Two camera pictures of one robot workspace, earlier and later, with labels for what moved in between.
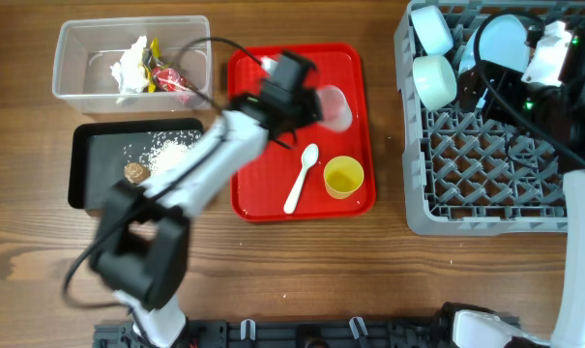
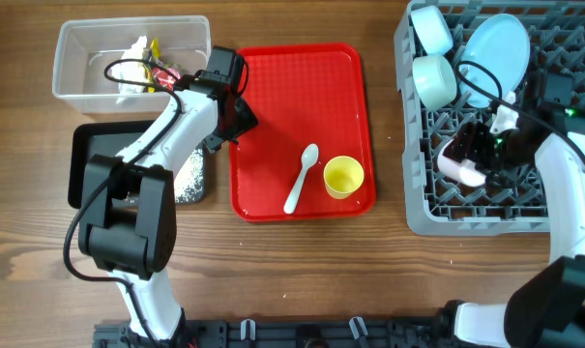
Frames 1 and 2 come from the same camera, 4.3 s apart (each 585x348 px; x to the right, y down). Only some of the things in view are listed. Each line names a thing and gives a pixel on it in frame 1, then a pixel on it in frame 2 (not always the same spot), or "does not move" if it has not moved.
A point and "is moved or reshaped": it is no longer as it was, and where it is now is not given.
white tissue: (130, 73) does not move
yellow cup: (342, 175) does not move
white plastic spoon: (309, 155) does not move
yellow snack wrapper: (155, 52) does not move
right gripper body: (509, 81) -> (481, 147)
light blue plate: (502, 38) is moved or reshaped
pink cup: (336, 111) -> (464, 172)
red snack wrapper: (169, 79) does not move
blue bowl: (432, 30) does not move
